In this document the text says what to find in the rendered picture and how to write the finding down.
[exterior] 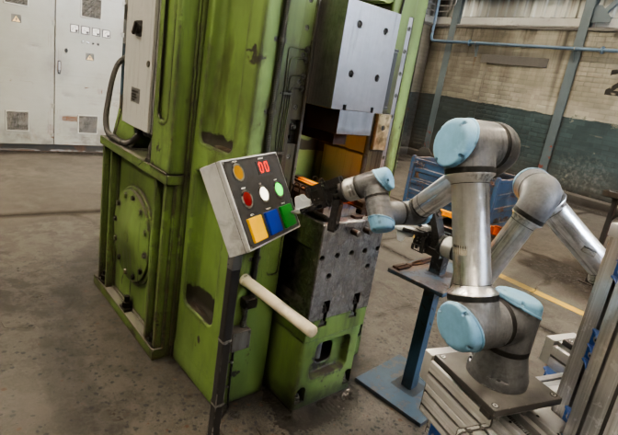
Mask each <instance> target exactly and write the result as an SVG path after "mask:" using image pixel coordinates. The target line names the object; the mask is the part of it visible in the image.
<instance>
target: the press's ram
mask: <svg viewBox="0 0 618 435"><path fill-rule="evenodd" d="M400 19H401V14H398V13H396V12H393V11H390V10H387V9H384V8H381V7H379V6H374V5H371V4H368V3H365V2H362V1H359V0H322V2H321V8H320V14H319V20H318V27H317V32H316V39H315V50H314V56H313V62H312V69H311V74H310V81H309V86H308V93H307V99H306V103H308V104H312V105H317V106H320V107H324V108H328V109H343V110H350V111H359V112H369V113H377V114H382V113H383V104H384V100H385V95H386V90H387V86H388V80H389V75H390V71H391V66H392V61H393V57H394V52H395V43H396V38H397V33H398V29H399V24H400Z"/></svg>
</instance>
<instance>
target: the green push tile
mask: <svg viewBox="0 0 618 435"><path fill-rule="evenodd" d="M279 209H280V214H281V217H282V220H283V222H284V225H285V228H288V227H290V226H292V225H295V224H297V222H296V219H295V216H294V214H293V213H291V211H292V206H291V204H290V203H288V204H285V205H283V206H280V207H279Z"/></svg>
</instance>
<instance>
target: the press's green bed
mask: <svg viewBox="0 0 618 435"><path fill-rule="evenodd" d="M365 311H366V306H363V307H361V308H358V309H355V308H353V309H352V310H350V311H347V312H345V313H341V314H338V315H332V316H330V317H322V319H319V320H316V321H314V322H311V323H312V324H314V325H315V326H316V327H317V333H316V335H315V336H314V337H312V338H309V337H307V336H306V335H305V334H304V333H303V332H302V331H301V330H300V329H298V328H297V327H296V326H294V325H293V324H292V323H290V322H289V321H288V320H287V319H285V318H284V317H283V316H282V315H280V314H279V313H278V312H276V311H275V310H274V309H273V315H272V321H271V327H270V333H269V344H268V351H267V357H266V363H265V370H264V375H263V382H262V385H263V386H264V387H265V388H267V389H268V390H269V391H271V392H272V393H273V394H274V395H275V396H276V397H277V399H278V400H279V401H280V402H281V403H282V404H283V405H284V406H285V407H286V408H287V409H288V410H289V411H290V412H295V411H297V410H299V409H301V408H304V407H306V406H310V405H312V404H314V403H316V402H319V401H321V400H323V399H325V398H328V397H330V396H331V395H335V394H337V393H339V392H342V391H344V390H346V389H349V386H348V384H349V376H350V371H351V366H352V362H353V356H354V351H355V347H356V342H357V337H358V333H359V327H360V325H362V324H363V320H364V316H365Z"/></svg>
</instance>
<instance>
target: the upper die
mask: <svg viewBox="0 0 618 435"><path fill-rule="evenodd" d="M373 116H374V113H369V112H359V111H350V110H343V109H328V108H324V107H320V106H317V105H312V104H308V103H306V105H305V111H304V117H303V125H306V126H310V127H313V128H317V129H319V130H323V131H326V132H332V133H335V134H349V135H366V136H370V135H371V130H372V121H373Z"/></svg>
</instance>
